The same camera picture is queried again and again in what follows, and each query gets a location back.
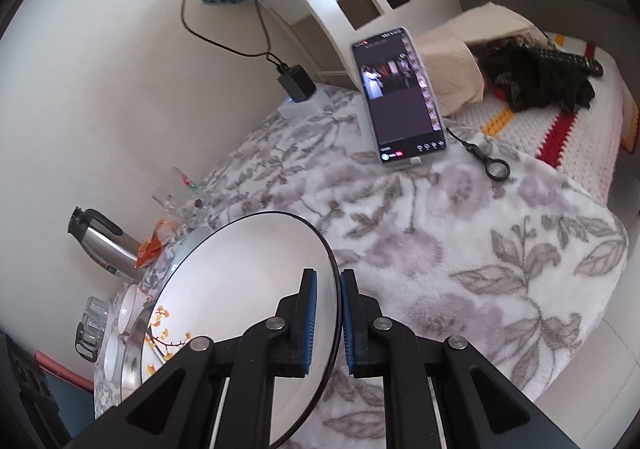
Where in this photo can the strawberry pattern red-rim bowl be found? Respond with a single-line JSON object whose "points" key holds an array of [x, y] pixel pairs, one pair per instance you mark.
{"points": [[132, 303]]}

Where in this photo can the grey floral tablecloth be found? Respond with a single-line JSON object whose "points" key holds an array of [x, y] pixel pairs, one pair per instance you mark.
{"points": [[523, 269]]}

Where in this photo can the clear glass mug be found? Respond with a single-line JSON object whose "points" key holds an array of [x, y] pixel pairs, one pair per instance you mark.
{"points": [[178, 195]]}

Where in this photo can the stainless steel thermos jug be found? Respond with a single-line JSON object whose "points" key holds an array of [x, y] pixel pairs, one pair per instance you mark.
{"points": [[106, 243]]}

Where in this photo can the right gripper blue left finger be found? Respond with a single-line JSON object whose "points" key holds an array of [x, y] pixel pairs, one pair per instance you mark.
{"points": [[304, 319]]}

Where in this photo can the white power strip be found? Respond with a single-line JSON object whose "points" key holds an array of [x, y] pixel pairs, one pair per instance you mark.
{"points": [[315, 104]]}

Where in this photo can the small white square bowl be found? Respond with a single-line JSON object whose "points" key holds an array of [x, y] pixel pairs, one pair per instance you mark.
{"points": [[114, 359]]}

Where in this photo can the stainless steel plate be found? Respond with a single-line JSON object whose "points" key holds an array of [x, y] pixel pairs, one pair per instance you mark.
{"points": [[131, 377]]}

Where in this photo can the beige cloth bag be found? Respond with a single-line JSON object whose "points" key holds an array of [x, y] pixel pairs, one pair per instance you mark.
{"points": [[446, 52]]}

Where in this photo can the smartphone on stand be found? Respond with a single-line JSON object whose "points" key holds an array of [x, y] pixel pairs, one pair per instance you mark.
{"points": [[401, 104]]}

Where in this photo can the white red crochet blanket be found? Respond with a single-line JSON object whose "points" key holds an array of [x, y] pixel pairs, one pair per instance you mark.
{"points": [[583, 146]]}

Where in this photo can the large light blue bowl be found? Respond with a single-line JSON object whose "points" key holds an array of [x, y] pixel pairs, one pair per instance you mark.
{"points": [[173, 257]]}

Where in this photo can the white plate black rim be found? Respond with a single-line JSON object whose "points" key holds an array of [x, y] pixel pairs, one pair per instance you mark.
{"points": [[235, 278]]}

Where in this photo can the black knitted cloth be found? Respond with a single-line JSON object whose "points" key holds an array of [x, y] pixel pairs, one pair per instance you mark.
{"points": [[538, 77]]}

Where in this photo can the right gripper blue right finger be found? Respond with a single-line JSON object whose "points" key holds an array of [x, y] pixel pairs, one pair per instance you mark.
{"points": [[355, 327]]}

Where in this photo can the small clear glass cups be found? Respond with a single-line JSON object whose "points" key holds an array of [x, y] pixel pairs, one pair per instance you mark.
{"points": [[96, 314]]}

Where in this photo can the orange snack packet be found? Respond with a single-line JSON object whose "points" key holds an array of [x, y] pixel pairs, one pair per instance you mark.
{"points": [[151, 249]]}

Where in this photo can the glass teapot black handle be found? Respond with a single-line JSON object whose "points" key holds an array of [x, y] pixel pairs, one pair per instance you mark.
{"points": [[88, 341]]}

